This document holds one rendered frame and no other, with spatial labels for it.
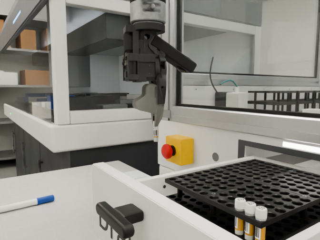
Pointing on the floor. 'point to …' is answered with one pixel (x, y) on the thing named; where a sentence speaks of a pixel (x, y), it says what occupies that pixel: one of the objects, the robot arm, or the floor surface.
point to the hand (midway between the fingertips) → (158, 119)
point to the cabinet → (165, 170)
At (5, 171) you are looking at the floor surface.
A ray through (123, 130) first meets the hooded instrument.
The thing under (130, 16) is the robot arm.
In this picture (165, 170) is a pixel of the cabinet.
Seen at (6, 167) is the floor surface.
